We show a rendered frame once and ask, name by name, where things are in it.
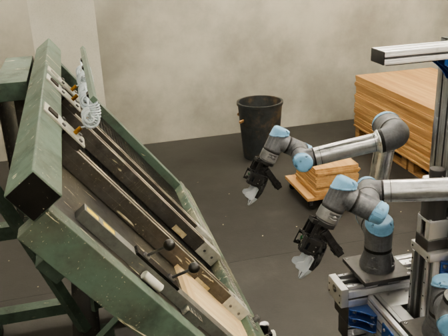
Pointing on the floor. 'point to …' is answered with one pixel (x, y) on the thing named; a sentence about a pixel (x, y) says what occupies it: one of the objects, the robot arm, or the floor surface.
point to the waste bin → (257, 121)
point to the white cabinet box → (69, 33)
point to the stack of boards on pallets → (424, 151)
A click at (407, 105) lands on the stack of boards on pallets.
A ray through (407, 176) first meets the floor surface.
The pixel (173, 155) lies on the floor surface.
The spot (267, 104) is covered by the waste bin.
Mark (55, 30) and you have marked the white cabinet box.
